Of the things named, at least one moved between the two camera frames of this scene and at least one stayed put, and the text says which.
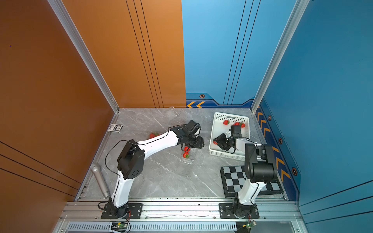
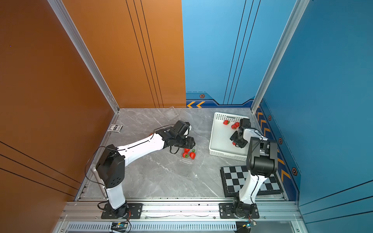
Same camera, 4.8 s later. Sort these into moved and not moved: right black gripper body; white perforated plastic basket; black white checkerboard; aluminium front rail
Moved: right black gripper body
Not moved: black white checkerboard; aluminium front rail; white perforated plastic basket
